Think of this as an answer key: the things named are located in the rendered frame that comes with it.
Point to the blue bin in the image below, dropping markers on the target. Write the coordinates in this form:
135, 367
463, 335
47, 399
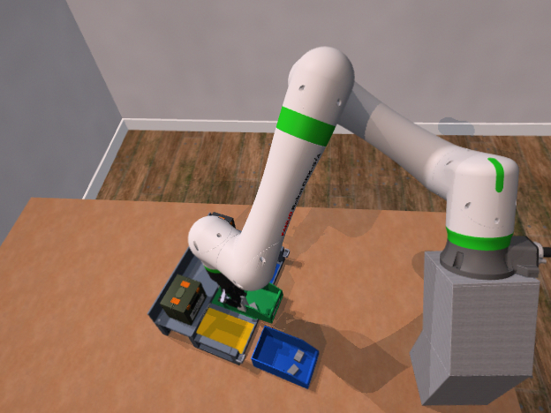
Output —
276, 349

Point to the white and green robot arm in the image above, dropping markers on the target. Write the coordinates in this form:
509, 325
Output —
480, 188

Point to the green bin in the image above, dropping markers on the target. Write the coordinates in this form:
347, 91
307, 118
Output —
266, 300

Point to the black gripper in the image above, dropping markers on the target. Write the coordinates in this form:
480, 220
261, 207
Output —
235, 300

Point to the grey metal shelf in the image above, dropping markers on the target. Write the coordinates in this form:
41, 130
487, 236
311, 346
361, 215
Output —
218, 328

